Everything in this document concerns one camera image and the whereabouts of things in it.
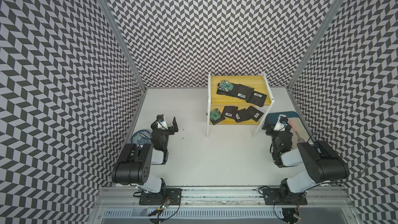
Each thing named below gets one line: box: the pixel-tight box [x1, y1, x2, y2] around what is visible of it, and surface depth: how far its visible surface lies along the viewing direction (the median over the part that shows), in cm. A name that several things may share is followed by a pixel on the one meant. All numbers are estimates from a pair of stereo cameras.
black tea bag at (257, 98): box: [246, 90, 268, 107], surface depth 71 cm
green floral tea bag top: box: [218, 79, 234, 92], surface depth 75 cm
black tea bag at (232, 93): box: [216, 88, 237, 97], surface depth 74 cm
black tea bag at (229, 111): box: [221, 105, 238, 120], surface depth 88 cm
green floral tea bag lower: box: [209, 108, 226, 126], surface depth 85 cm
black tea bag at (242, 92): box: [233, 82, 255, 102], surface depth 74 cm
